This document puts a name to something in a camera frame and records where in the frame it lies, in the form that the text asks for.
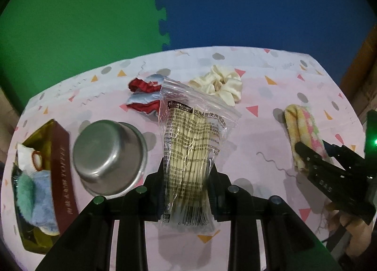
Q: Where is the red and blue scrunchie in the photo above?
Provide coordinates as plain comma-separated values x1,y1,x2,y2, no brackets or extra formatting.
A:
127,74,164,115

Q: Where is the green fluffy cloth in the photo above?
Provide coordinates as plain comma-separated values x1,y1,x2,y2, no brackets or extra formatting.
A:
15,175,37,215

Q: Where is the stainless steel bowl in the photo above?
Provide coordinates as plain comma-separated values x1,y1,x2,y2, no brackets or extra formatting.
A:
72,120,148,198

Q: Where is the brown cardboard box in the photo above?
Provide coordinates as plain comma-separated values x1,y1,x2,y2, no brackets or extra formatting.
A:
340,21,377,112

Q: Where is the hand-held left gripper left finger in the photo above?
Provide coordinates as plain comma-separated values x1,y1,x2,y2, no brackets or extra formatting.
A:
35,157,165,271

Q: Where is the cream scrunchie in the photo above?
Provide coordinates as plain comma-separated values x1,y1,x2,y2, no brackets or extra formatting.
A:
188,65,243,105

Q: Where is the white knit glove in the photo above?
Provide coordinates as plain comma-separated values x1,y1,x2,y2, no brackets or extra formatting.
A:
16,143,45,176

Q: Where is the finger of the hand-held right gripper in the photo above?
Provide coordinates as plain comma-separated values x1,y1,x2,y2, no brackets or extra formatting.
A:
322,140,366,176
295,141,377,225

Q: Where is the clear bag of cotton swabs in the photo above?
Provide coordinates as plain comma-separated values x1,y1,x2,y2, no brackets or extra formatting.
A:
157,77,241,232

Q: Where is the blue foam mat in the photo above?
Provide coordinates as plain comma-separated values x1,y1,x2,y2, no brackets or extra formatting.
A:
152,0,374,86

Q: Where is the green foam mat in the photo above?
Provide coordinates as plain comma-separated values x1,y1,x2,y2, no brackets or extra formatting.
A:
0,0,173,112

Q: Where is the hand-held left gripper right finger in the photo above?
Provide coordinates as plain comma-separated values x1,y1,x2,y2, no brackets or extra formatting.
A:
206,162,342,271

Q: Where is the yellow and pink towel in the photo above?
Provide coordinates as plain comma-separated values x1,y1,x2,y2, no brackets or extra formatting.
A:
284,104,329,173

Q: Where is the pink patterned tablecloth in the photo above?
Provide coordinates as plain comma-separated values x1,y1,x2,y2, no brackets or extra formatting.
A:
0,45,367,271

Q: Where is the light blue towel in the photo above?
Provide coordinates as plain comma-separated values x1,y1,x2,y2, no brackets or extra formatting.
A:
29,169,59,229

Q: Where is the person's right hand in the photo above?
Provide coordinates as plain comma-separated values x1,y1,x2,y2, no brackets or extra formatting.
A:
321,202,373,260

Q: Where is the gold tin box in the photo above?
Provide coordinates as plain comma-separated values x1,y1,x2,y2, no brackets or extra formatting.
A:
11,119,79,255

